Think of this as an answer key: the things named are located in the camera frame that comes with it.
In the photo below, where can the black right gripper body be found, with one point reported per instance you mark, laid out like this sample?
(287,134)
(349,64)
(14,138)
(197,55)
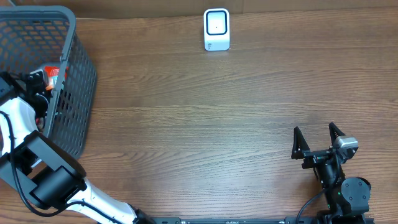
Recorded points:
(318,154)

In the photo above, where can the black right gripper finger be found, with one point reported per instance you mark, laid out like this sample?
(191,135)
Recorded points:
(300,147)
(336,134)

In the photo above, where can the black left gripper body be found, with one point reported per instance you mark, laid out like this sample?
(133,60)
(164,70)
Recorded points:
(34,83)

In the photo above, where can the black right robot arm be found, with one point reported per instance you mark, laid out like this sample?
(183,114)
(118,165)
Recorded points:
(347,198)

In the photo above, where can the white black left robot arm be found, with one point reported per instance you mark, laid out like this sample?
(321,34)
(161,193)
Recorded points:
(47,179)

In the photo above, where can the white barcode scanner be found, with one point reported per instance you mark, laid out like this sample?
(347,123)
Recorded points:
(216,29)

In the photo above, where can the red snack package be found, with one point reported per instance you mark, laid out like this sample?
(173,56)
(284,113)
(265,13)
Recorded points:
(52,72)

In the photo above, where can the grey plastic mesh basket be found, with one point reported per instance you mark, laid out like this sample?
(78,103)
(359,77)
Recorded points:
(35,36)

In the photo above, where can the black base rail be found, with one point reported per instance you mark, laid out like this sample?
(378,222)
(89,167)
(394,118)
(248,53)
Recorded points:
(286,220)

